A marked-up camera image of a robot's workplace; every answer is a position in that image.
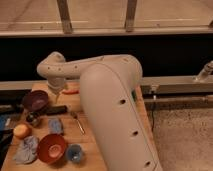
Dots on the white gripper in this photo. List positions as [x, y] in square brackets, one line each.
[56, 85]

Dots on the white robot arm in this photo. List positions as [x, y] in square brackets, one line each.
[106, 85]

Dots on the blue sponge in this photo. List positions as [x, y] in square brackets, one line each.
[55, 126]

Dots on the blue crumpled cloth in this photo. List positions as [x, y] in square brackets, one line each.
[27, 150]

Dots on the red bowl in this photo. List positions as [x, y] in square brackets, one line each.
[51, 148]

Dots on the small dark metal cup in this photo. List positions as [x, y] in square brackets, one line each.
[33, 119]

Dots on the metal fork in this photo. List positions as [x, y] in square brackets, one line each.
[74, 115]

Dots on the black eraser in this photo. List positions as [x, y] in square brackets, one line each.
[56, 110]

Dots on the orange carrot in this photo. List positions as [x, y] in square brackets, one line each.
[70, 92]

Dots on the yellow orange fruit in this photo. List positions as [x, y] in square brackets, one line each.
[21, 131]

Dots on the purple bowl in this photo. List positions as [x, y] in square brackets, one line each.
[35, 100]

